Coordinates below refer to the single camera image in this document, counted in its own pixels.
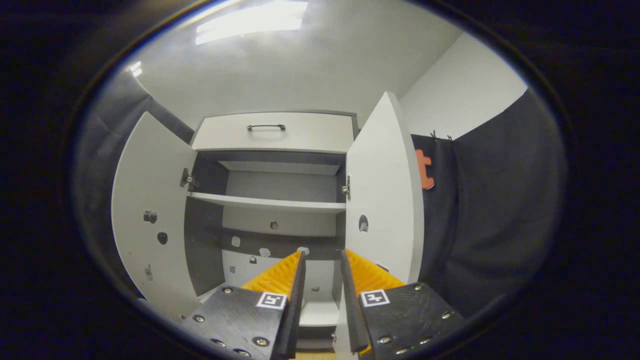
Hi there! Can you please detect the white cabinet door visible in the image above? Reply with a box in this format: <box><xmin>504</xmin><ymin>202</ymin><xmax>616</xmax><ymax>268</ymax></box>
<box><xmin>111</xmin><ymin>111</ymin><xmax>202</xmax><ymax>323</ymax></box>
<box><xmin>332</xmin><ymin>91</ymin><xmax>426</xmax><ymax>360</ymax></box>

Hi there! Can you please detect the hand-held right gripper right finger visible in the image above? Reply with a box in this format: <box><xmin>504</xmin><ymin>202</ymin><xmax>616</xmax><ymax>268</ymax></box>
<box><xmin>340</xmin><ymin>248</ymin><xmax>467</xmax><ymax>360</ymax></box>

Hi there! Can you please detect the white cabinet shelf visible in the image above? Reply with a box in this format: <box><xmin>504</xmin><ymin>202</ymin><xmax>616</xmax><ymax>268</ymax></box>
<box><xmin>187</xmin><ymin>191</ymin><xmax>347</xmax><ymax>215</ymax></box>

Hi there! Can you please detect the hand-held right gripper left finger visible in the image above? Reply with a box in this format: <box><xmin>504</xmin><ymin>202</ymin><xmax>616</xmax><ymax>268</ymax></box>
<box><xmin>179</xmin><ymin>250</ymin><xmax>307</xmax><ymax>360</ymax></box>

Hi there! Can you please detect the white shoe cabinet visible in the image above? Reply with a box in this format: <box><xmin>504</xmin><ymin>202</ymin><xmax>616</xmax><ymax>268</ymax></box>
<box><xmin>184</xmin><ymin>109</ymin><xmax>361</xmax><ymax>351</ymax></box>

